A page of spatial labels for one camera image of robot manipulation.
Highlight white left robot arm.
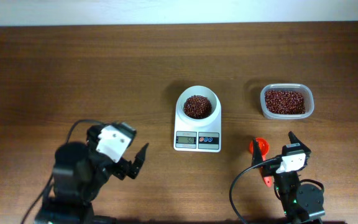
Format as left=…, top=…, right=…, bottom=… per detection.
left=34, top=120, right=148, bottom=224

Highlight red plastic measuring scoop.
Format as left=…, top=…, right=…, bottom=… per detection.
left=249, top=138, right=273, bottom=187

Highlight red beans in container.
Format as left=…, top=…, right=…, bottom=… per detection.
left=264, top=90, right=306, bottom=115

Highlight white digital kitchen scale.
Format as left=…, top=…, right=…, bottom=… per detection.
left=173, top=106, right=222, bottom=152

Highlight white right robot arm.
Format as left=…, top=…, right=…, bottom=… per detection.
left=262, top=131, right=325, bottom=223

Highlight white round bowl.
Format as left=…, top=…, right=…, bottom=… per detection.
left=176, top=85, right=221, bottom=126

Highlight red beans in bowl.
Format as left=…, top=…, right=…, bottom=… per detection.
left=183, top=95, right=212, bottom=119

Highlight black right camera cable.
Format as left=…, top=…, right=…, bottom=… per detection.
left=228, top=157, right=325, bottom=224

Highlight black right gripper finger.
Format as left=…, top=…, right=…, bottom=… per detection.
left=288, top=131, right=310, bottom=152
left=251, top=138, right=264, bottom=166

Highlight clear plastic bean container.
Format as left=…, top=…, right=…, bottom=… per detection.
left=260, top=83, right=314, bottom=120

